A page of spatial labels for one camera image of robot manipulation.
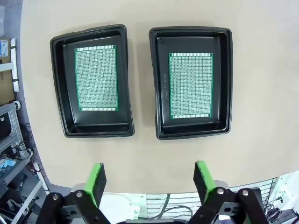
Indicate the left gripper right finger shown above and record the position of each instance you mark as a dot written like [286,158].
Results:
[203,180]

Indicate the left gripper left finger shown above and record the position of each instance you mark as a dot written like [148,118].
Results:
[95,182]

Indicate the green perforated circuit board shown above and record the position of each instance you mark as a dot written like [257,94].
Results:
[97,79]
[191,86]

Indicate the black ESD tray embossed lettering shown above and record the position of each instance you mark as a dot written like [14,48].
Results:
[224,93]

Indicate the black plastic ESD tray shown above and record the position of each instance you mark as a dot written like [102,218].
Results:
[63,93]

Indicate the white table foot bar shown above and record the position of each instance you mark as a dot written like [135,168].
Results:
[15,70]
[43,182]

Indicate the white tape roll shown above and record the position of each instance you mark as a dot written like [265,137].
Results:
[18,105]

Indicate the labelled cardboard box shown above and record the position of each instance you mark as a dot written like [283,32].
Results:
[5,88]

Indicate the white bolted base plate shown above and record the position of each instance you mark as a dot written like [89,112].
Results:
[288,186]

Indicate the aluminium profile frame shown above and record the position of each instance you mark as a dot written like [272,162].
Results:
[10,109]

